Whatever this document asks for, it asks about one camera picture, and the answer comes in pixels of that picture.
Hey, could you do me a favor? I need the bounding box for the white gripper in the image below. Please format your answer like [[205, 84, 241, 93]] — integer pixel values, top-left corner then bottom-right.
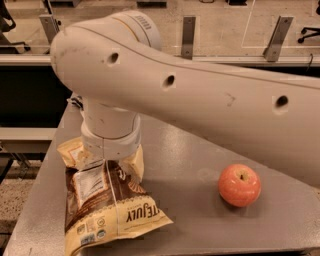
[[81, 114, 141, 160]]

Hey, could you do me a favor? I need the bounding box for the brown chip bag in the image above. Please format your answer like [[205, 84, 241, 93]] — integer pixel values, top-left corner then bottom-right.
[[57, 137, 171, 256]]

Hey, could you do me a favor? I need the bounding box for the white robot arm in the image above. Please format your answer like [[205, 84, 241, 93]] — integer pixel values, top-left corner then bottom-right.
[[51, 11, 320, 185]]

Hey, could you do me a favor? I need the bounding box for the blue chip bag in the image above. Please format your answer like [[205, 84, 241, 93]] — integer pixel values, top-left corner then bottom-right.
[[68, 95, 83, 110]]

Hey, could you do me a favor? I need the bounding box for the red apple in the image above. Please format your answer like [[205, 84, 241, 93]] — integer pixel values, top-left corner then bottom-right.
[[218, 164, 261, 207]]

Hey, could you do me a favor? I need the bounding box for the black office chair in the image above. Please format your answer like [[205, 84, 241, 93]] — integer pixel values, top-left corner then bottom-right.
[[0, 0, 31, 54]]

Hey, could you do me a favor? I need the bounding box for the metal barrier rail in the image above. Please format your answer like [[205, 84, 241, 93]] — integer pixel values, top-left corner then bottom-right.
[[0, 54, 320, 68]]

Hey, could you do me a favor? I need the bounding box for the left metal rail bracket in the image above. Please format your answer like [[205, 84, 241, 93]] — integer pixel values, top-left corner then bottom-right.
[[39, 14, 59, 43]]

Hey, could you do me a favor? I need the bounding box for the metal rail bracket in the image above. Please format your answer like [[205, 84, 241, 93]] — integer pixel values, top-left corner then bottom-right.
[[263, 16, 293, 62], [181, 16, 196, 59], [39, 14, 59, 43]]

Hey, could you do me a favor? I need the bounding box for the middle metal rail bracket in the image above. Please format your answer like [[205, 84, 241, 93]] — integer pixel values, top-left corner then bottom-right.
[[181, 16, 196, 59]]

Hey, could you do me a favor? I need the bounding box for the right metal rail bracket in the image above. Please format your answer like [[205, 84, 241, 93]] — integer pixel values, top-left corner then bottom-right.
[[263, 16, 293, 62]]

